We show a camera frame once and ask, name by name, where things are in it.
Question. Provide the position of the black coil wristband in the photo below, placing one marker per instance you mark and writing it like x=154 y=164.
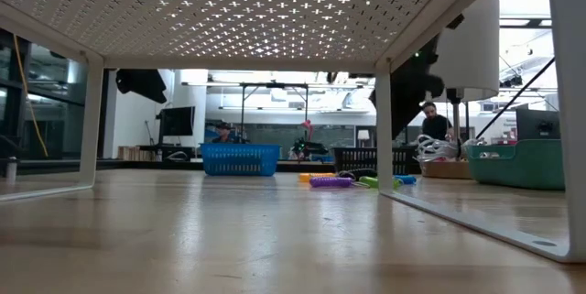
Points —
x=361 y=173

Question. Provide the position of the orange coil wristband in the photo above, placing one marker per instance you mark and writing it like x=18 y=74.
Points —
x=316 y=177

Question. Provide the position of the white shade table lamp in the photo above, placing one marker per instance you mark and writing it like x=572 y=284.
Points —
x=467 y=46

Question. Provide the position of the white cylinder post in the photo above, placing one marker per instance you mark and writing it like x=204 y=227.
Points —
x=10 y=170

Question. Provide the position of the green coil wristband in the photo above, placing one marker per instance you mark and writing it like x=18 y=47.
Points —
x=368 y=181

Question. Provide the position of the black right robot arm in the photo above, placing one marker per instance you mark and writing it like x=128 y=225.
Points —
x=423 y=62

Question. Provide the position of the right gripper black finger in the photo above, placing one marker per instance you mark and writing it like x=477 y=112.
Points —
x=400 y=117

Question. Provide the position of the stack of books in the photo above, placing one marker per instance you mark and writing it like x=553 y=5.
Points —
x=137 y=153

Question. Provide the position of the black aluminium table frame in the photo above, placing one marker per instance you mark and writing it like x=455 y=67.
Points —
x=55 y=165

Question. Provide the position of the white perforated metal shelf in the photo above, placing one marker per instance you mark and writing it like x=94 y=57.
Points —
x=229 y=10

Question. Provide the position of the black computer monitor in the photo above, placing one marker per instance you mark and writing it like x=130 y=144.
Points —
x=177 y=121

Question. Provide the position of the purple coil wristband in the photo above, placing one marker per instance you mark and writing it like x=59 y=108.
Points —
x=329 y=182

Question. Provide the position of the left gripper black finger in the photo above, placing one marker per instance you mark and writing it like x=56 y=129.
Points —
x=155 y=88

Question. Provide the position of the blue coil wristband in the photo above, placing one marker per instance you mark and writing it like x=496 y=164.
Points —
x=405 y=179

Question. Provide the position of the black plastic basket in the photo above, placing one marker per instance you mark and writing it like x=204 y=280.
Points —
x=357 y=159

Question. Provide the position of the small white background lamp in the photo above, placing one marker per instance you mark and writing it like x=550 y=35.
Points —
x=363 y=134

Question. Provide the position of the green plastic tray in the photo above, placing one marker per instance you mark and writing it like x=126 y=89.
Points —
x=517 y=163

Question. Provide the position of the dark grey equipment box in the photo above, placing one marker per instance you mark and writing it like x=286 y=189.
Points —
x=535 y=124

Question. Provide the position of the black equipment case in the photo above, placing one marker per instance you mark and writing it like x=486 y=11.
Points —
x=178 y=154

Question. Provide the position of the person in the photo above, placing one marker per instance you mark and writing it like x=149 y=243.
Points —
x=437 y=127
x=222 y=136

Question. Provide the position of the black background gantry frame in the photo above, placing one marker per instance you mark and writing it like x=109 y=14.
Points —
x=274 y=85

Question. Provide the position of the blue plastic basket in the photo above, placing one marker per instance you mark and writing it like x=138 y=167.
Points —
x=240 y=159

